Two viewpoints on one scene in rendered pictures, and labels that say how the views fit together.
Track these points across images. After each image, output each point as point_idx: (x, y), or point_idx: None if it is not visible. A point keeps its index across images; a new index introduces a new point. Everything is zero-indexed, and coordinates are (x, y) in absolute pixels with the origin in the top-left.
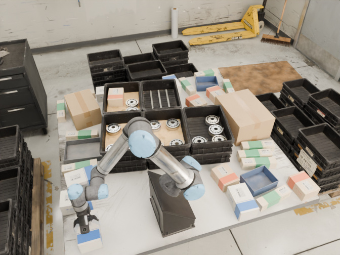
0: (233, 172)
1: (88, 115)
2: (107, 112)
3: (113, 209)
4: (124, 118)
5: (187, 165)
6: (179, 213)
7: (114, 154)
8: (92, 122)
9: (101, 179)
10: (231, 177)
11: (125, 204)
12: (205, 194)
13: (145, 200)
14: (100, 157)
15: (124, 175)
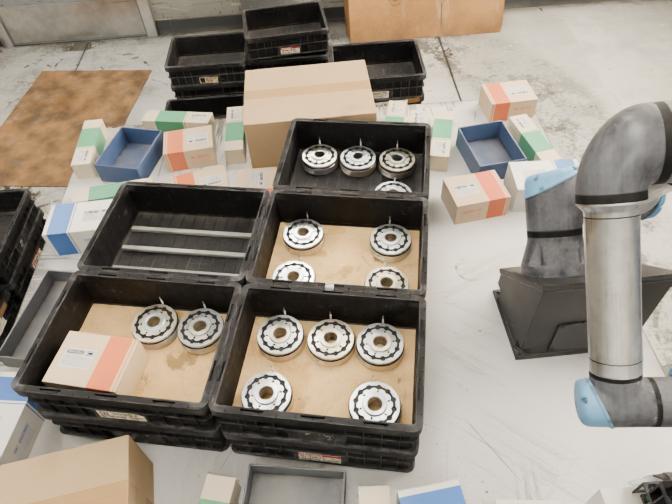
0: (473, 174)
1: (134, 493)
2: (206, 392)
3: (547, 460)
4: (238, 348)
5: (575, 180)
6: (641, 264)
7: (641, 285)
8: (148, 498)
9: (657, 377)
10: (489, 180)
11: (530, 422)
12: (508, 244)
13: (518, 370)
14: (345, 475)
15: (424, 415)
